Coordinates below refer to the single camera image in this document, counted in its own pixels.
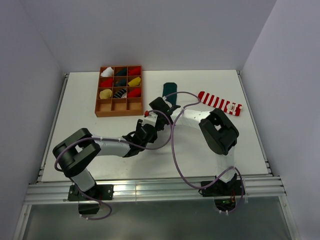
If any mustard rolled sock left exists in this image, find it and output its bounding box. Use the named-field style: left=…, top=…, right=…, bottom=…
left=99, top=89, right=113, bottom=99

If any dark teal rolled sock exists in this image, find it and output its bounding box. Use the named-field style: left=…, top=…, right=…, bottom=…
left=113, top=78, right=127, bottom=87
left=114, top=67, right=128, bottom=77

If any yellow rolled sock right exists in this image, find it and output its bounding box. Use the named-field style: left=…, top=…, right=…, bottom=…
left=128, top=76, right=141, bottom=87

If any wooden compartment organizer tray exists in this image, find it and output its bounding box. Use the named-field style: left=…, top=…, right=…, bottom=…
left=94, top=65, right=144, bottom=117

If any dark teal rolled sock top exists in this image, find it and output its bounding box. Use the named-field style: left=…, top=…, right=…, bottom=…
left=114, top=67, right=128, bottom=77

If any aluminium frame rail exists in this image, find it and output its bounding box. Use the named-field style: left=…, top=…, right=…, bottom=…
left=23, top=175, right=287, bottom=205

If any red rolled sock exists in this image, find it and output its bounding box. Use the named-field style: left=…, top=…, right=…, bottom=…
left=127, top=88, right=142, bottom=98
left=128, top=66, right=141, bottom=76
left=99, top=77, right=114, bottom=88

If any dark green reindeer sock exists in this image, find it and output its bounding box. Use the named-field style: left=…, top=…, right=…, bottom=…
left=162, top=82, right=178, bottom=106

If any red rolled sock top right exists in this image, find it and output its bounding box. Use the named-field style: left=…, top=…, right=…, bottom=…
left=128, top=66, right=141, bottom=76

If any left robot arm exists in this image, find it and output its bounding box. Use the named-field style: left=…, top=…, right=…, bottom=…
left=52, top=119, right=163, bottom=200

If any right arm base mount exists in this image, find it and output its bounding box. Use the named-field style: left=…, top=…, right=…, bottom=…
left=198, top=178, right=246, bottom=212

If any red rolled sock lower right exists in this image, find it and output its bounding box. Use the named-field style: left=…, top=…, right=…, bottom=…
left=127, top=88, right=142, bottom=98

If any red rolled sock left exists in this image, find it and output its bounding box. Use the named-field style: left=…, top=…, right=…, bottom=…
left=99, top=77, right=114, bottom=88

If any black white striped rolled sock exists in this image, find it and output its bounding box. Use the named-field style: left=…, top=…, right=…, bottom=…
left=113, top=88, right=127, bottom=99

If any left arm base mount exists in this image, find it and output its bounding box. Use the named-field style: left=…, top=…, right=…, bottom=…
left=67, top=184, right=114, bottom=216

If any red white striped santa sock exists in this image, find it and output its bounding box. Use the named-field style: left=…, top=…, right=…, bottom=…
left=197, top=91, right=243, bottom=117

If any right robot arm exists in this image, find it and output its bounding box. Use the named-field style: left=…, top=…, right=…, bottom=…
left=149, top=97, right=240, bottom=195

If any dark teal rolled sock middle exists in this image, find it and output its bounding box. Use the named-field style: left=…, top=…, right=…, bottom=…
left=113, top=78, right=127, bottom=87

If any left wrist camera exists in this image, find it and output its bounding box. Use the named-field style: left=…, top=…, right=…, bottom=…
left=141, top=111, right=158, bottom=127

